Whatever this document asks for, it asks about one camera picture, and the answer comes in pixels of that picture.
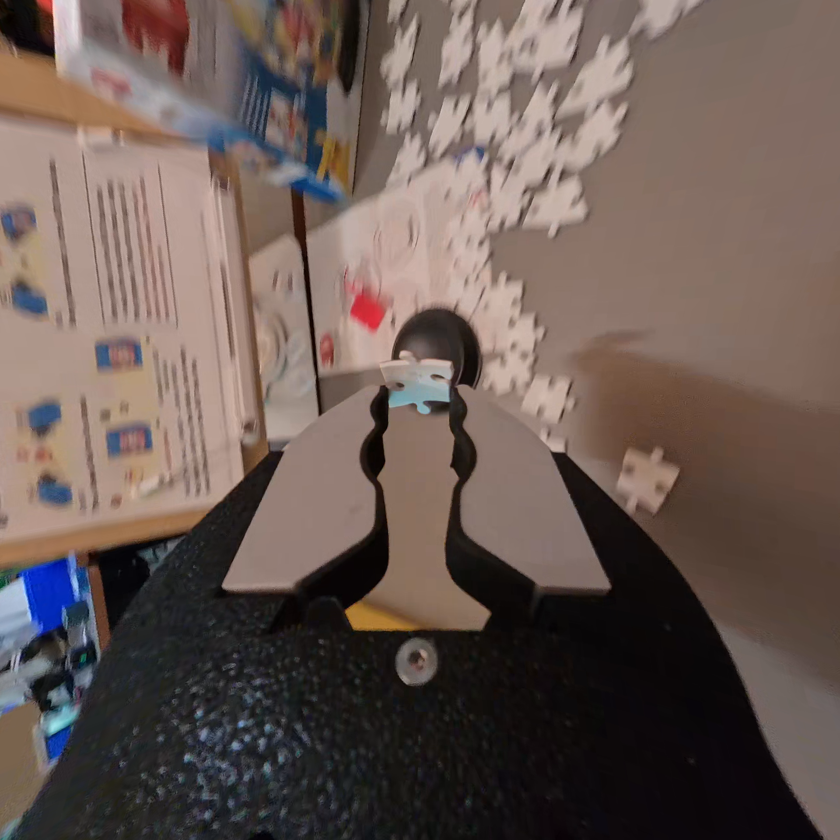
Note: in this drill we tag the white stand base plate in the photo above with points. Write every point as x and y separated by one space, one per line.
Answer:
282 341

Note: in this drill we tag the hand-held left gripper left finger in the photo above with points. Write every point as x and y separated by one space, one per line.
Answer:
308 512

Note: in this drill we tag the instruction sheet board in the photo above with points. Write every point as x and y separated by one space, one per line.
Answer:
118 295

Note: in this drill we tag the colourful puzzle box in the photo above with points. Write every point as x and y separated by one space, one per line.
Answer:
262 79

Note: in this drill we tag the pile of white puzzle pieces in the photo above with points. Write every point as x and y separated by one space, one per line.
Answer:
544 111

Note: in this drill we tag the printed paper leaflet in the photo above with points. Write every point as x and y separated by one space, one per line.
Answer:
394 236

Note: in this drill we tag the black dome puzzle stand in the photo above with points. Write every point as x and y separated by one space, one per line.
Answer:
433 338

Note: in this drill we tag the yellow plastic bin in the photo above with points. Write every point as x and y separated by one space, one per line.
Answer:
371 618

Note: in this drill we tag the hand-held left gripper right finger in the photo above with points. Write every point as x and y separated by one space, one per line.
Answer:
525 518

